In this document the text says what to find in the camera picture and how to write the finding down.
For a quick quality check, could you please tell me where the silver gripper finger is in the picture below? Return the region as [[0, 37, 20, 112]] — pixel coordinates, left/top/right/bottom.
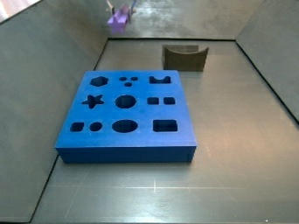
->
[[105, 0, 114, 16], [129, 0, 136, 15]]

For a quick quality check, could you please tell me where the purple star-profile bar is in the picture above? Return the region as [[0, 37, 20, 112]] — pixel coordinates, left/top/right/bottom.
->
[[106, 4, 130, 34]]

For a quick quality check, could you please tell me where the dark curved cradle fixture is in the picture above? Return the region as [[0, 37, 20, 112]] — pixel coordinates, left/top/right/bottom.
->
[[162, 45, 209, 72]]

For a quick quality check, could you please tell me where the blue shape-sorter block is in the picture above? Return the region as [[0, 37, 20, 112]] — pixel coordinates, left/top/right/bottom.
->
[[54, 70, 197, 163]]

